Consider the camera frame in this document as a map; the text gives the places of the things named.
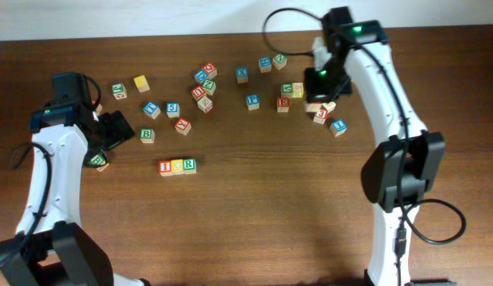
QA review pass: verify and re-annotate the blue T wooden block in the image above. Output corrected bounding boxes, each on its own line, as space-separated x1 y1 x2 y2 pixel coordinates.
143 102 160 119

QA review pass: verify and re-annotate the green J wooden block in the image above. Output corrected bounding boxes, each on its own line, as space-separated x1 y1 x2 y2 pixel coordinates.
111 83 127 100

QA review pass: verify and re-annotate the yellow sided wooden block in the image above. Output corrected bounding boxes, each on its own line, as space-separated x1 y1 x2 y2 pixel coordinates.
292 83 304 99

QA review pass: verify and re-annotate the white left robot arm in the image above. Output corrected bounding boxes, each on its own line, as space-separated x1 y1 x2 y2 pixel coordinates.
0 71 148 285

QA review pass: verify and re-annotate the red 6 wooden block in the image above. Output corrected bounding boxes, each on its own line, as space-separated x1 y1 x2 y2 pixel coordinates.
94 104 102 115

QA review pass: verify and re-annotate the red 3 wooden block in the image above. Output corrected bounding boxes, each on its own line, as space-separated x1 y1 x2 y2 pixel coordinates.
313 107 329 125

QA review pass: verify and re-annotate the green V wooden block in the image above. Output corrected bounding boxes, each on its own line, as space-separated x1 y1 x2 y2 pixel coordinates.
280 83 294 98

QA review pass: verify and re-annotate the blue X wooden block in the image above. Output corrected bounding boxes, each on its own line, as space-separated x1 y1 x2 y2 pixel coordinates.
236 67 248 83

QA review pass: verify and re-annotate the green B wooden block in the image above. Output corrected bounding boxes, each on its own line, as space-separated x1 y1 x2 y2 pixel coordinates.
140 128 155 144

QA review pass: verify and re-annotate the green N wooden block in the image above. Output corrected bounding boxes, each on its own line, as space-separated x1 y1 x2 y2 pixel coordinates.
272 53 287 70

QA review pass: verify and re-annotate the red Q wooden block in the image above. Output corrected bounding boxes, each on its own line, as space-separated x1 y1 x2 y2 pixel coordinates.
202 63 218 79

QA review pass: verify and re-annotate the red U wooden block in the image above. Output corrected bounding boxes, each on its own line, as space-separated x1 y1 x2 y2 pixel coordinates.
191 85 206 102

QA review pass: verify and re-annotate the blue P wooden block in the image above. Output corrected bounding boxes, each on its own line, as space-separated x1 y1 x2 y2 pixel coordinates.
246 94 260 110

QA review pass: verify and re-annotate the blue L wooden block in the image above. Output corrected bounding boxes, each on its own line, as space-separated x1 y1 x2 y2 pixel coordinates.
329 119 348 137

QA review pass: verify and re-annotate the green R wooden block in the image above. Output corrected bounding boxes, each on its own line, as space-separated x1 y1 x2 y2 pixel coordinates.
183 158 197 174

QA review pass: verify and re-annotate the plain O wooden block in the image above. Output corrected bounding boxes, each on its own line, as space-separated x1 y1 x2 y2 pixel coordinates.
322 102 336 112

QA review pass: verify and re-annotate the red A wooden block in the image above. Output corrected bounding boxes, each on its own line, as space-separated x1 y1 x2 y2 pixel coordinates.
304 102 322 113

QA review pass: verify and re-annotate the blue D wooden block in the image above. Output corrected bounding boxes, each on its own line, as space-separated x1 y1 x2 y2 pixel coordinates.
195 69 209 84

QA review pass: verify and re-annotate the red Y wooden block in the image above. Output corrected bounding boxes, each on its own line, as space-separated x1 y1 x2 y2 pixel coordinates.
175 118 191 135

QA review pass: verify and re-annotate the red I wooden block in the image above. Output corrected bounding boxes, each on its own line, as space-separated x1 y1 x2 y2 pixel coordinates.
159 160 173 176

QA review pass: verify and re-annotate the red E wooden block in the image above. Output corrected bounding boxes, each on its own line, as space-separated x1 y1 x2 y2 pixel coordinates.
276 97 290 113

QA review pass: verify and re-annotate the blue 5 wooden block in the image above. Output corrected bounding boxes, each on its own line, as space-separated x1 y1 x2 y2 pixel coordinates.
166 102 180 118

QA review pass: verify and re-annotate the plain diamond wooden block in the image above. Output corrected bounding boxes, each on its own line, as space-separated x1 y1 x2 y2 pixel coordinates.
198 96 214 114

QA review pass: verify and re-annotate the green Z wooden block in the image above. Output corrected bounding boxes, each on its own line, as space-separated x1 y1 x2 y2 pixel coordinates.
202 79 217 95

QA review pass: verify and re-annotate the blue H wooden block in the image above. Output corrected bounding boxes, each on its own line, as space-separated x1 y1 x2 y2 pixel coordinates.
259 57 272 73

